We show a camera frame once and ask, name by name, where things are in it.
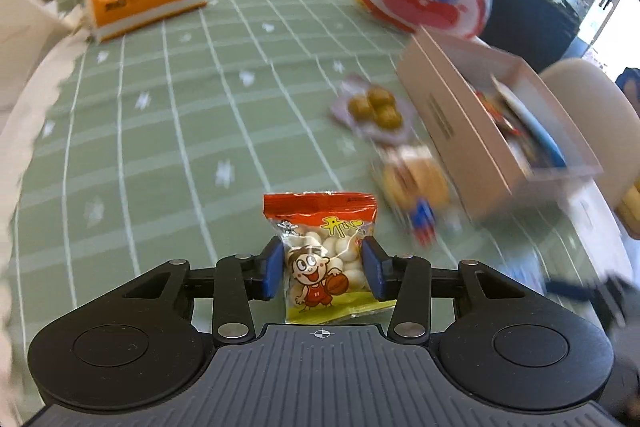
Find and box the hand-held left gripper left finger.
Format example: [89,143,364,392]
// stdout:
[122,237,286,344]

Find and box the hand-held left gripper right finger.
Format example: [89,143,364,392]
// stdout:
[361,236,531,344]

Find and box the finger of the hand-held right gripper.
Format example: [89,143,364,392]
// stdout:
[545,277,626,330]

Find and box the red cartoon snack packet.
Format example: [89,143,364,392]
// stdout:
[263,192,398,325]

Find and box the white blue snack packet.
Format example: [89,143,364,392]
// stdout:
[492,74,568,170]

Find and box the cardboard box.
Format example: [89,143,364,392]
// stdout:
[396,27,603,223]

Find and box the bun snack packet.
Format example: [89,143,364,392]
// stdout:
[372,144,463,248]

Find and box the brown ball snack packet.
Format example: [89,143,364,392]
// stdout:
[329,74,416,142]

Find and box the green checked tablecloth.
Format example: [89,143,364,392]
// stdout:
[10,0,631,343]

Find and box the white mesh food cover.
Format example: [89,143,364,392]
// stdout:
[0,0,93,427]

